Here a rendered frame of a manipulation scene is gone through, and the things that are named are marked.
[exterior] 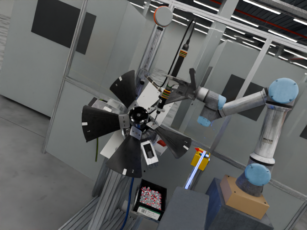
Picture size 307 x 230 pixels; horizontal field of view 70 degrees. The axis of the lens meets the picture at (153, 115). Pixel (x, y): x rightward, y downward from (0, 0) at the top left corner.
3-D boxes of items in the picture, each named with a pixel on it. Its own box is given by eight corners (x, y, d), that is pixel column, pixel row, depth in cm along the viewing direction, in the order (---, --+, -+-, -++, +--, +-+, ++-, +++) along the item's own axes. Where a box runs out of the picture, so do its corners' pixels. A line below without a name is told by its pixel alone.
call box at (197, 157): (192, 158, 168) (198, 146, 166) (204, 164, 166) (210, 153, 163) (189, 165, 153) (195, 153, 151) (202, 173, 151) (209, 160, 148)
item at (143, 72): (137, 76, 190) (140, 67, 188) (145, 79, 192) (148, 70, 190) (139, 79, 181) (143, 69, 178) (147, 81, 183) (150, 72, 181)
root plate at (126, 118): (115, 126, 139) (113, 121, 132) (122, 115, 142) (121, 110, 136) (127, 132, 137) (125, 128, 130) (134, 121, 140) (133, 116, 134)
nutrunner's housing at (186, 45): (154, 111, 133) (184, 38, 121) (159, 112, 135) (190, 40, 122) (155, 113, 130) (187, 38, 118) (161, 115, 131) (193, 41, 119)
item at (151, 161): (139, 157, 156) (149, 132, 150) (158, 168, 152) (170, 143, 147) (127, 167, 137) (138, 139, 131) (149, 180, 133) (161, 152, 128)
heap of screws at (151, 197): (139, 189, 133) (141, 184, 132) (161, 197, 133) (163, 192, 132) (134, 210, 114) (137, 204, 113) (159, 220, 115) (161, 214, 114)
